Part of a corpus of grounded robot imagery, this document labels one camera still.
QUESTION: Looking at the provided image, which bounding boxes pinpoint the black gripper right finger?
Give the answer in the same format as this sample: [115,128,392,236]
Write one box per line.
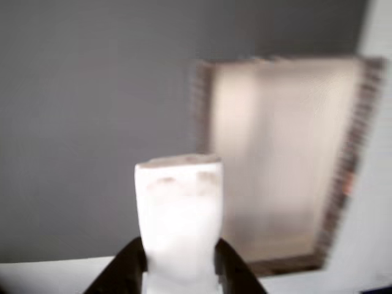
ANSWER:
[214,238,266,294]

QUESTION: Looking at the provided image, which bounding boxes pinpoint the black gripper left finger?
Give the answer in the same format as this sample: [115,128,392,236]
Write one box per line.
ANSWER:
[82,237,148,294]

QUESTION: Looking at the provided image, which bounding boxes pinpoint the white rectangular block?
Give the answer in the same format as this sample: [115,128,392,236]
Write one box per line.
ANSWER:
[134,154,226,294]

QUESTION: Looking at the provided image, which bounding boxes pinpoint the stone-patterned cardboard box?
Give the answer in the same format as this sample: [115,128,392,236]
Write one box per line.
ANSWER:
[191,56,386,276]

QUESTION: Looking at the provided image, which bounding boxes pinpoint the grey table mat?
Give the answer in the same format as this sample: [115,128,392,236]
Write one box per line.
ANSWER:
[0,0,371,267]

